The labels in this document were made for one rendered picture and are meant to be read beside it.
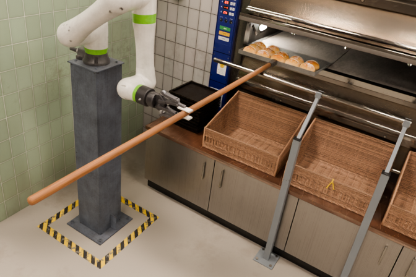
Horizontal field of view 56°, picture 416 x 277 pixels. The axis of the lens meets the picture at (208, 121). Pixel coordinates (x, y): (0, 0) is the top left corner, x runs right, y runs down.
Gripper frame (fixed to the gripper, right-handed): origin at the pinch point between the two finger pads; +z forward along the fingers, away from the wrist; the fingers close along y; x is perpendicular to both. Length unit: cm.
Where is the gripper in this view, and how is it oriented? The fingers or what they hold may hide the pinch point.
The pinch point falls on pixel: (184, 112)
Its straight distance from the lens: 178.2
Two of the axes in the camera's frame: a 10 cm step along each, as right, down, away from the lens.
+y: -1.2, 8.7, 4.8
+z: 8.4, 3.5, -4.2
